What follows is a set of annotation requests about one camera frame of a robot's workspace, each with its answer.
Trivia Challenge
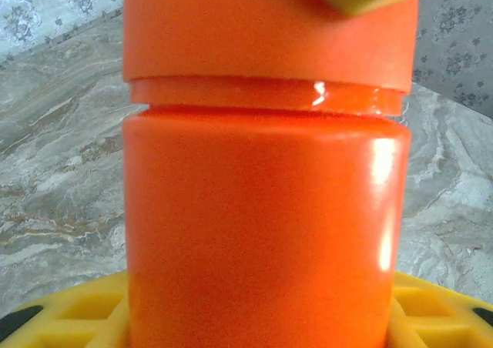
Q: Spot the orange pill bottle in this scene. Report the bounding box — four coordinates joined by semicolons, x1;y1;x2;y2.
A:
121;74;412;348

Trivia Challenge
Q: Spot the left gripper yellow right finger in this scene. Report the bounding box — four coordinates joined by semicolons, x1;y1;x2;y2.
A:
384;270;493;348

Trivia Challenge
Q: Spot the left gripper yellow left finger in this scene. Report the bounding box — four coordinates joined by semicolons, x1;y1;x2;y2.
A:
0;273;134;348

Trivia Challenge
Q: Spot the orange bottle cap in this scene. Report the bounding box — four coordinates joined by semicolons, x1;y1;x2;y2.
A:
121;0;420;95

